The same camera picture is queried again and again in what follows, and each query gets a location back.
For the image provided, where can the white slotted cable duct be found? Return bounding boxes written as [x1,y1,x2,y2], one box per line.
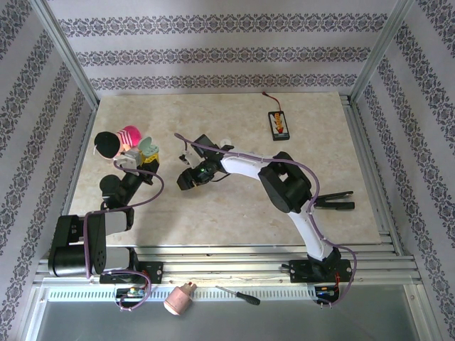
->
[45,286,319,303]

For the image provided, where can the small left controller board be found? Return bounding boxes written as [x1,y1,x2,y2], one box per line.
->
[115,286,146,298]

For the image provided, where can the pink plastic cup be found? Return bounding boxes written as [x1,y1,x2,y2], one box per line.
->
[163,281,198,316]

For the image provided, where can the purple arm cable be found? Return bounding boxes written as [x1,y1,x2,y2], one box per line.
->
[173,133,358,310]
[83,159,166,313]

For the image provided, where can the black stapler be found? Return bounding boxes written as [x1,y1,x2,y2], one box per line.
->
[314,190,356,211]

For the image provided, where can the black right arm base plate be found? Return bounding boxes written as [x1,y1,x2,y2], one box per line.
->
[289,259,351,283]

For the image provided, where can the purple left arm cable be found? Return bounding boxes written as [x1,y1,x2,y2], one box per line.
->
[83,159,166,313]

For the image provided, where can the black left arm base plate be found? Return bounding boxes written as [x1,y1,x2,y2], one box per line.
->
[99,261,164,285]

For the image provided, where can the battery lead red connector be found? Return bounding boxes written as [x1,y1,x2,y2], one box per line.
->
[262,91,284,114]

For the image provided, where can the black handled screwdriver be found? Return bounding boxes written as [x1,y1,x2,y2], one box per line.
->
[215,285,261,306]

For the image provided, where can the black power strip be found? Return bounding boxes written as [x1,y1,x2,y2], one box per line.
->
[267,110,291,142]

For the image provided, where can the mint green earbud case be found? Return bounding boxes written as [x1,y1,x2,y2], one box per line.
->
[137,136,160,156]

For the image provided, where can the plush doll pink black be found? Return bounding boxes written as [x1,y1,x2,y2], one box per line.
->
[93,124,144,161]

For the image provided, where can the aluminium extrusion frame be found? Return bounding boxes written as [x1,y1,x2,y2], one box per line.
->
[30,0,427,303]

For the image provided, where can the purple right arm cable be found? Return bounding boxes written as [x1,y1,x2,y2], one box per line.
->
[173,133,358,310]

